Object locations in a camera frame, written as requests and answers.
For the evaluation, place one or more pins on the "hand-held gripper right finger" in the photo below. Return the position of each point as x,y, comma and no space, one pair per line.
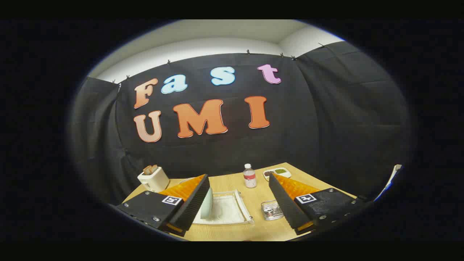
286,203

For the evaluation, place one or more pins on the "mint green plate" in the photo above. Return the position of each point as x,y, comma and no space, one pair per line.
207,204

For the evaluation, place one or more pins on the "white and blue device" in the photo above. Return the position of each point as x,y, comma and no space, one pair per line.
389,181

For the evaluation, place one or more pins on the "toasted bread slice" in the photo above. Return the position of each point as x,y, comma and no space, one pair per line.
154,168
146,170

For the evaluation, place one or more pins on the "clear plastic bottle red label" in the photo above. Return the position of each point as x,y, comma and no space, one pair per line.
249,178

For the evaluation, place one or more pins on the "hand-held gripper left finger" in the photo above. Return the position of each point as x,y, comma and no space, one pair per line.
192,203

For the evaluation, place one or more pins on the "white divided snack tray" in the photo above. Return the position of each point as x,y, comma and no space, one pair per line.
273,174

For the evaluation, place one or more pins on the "white toaster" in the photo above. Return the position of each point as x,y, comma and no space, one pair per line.
155,180

